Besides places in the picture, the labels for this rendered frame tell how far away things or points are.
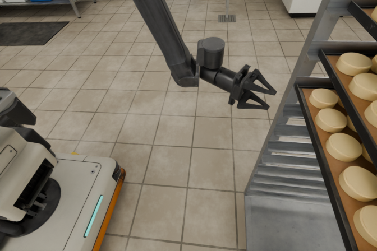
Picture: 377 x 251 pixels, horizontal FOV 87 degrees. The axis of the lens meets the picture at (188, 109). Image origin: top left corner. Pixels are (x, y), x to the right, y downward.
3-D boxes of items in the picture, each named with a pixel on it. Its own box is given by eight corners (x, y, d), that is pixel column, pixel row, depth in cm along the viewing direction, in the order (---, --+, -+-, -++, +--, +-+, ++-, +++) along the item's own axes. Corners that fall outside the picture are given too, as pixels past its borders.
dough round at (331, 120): (332, 138, 37) (337, 131, 36) (309, 120, 40) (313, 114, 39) (348, 126, 39) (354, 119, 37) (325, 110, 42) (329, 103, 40)
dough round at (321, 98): (330, 94, 45) (334, 88, 43) (337, 111, 42) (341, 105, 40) (306, 93, 46) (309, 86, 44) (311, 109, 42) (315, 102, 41)
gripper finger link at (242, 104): (269, 102, 46) (234, 86, 50) (261, 121, 51) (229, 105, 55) (280, 87, 49) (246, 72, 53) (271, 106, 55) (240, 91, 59)
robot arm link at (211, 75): (207, 70, 61) (196, 80, 59) (207, 51, 56) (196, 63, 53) (226, 79, 59) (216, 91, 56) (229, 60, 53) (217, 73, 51)
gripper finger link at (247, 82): (273, 94, 44) (235, 78, 48) (263, 115, 49) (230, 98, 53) (284, 79, 47) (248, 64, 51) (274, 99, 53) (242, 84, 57)
